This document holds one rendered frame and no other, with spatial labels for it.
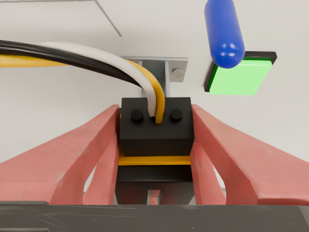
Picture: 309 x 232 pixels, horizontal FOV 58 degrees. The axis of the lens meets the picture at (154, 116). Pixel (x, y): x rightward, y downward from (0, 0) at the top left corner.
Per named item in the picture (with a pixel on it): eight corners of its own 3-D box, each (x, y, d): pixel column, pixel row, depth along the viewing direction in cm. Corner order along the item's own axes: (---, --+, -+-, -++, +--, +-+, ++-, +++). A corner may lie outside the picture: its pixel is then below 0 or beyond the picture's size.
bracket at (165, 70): (120, 78, 20) (117, 140, 18) (118, 55, 18) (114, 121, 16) (182, 79, 21) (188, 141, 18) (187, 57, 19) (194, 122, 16)
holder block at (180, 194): (121, 150, 19) (118, 210, 17) (116, 106, 14) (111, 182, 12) (181, 150, 20) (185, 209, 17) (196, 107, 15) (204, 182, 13)
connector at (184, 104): (129, 142, 16) (128, 176, 15) (121, 94, 12) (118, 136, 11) (181, 142, 16) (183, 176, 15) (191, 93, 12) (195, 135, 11)
